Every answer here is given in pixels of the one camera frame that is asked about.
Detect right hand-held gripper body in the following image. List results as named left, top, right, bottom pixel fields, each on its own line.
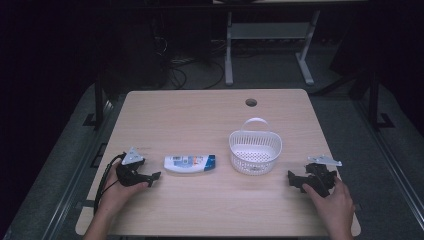
left=300, top=154, right=344, bottom=199

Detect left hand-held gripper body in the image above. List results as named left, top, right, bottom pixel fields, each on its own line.
left=115, top=146, right=150, bottom=187

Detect white tube with blue cap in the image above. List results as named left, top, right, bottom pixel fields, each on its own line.
left=163, top=153, right=217, bottom=175

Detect white plastic basket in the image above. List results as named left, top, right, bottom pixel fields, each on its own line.
left=228, top=117, right=284, bottom=177

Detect person's left hand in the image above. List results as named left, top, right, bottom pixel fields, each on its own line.
left=96, top=161, right=151, bottom=216

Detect person's right hand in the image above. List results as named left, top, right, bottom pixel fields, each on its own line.
left=301, top=176, right=356, bottom=233

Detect black metal stand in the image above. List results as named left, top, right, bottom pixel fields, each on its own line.
left=365, top=68, right=396, bottom=132
left=83, top=74, right=113, bottom=132

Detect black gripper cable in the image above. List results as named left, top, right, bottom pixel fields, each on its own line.
left=93, top=152, right=128, bottom=215

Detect black floor cables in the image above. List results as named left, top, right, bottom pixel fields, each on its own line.
left=165, top=57, right=226, bottom=91

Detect grey metal desk frame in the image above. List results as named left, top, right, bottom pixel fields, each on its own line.
left=224, top=9, right=322, bottom=87

